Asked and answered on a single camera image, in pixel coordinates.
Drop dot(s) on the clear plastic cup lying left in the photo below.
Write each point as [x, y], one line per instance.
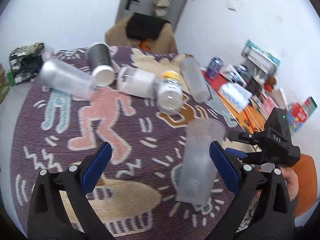
[59, 75]

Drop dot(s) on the yellow-lid supplement bottle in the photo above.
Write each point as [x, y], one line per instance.
[169, 93]

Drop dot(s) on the frosted cup lying right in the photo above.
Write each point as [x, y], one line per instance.
[193, 77]

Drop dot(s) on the blue drink can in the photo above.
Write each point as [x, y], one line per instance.
[214, 68]

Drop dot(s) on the wire basket wall shelf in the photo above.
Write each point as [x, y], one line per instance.
[263, 60]

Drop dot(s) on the pink tissue box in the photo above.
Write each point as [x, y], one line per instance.
[267, 106]

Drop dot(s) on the shoe rack with shoes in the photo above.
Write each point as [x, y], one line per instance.
[25, 63]

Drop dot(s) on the orange animal print mat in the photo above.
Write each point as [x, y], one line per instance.
[251, 120]

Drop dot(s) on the patterned purple woven tablecloth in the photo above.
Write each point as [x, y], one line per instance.
[135, 197]

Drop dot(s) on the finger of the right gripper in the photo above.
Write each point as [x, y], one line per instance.
[237, 137]
[237, 153]

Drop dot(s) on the clear white-label jar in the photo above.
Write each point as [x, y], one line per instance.
[137, 82]

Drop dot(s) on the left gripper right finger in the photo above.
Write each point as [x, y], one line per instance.
[273, 217]

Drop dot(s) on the red snack bag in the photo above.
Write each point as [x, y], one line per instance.
[297, 115]

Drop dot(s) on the right hand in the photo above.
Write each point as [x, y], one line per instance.
[292, 184]

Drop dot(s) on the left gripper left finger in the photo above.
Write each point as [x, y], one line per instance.
[47, 217]

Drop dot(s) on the dark grey paper cup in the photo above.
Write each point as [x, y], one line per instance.
[99, 61]

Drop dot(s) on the white tissue pack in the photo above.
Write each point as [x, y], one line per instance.
[236, 95]

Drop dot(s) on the frosted translucent plastic cup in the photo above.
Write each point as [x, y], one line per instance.
[198, 171]

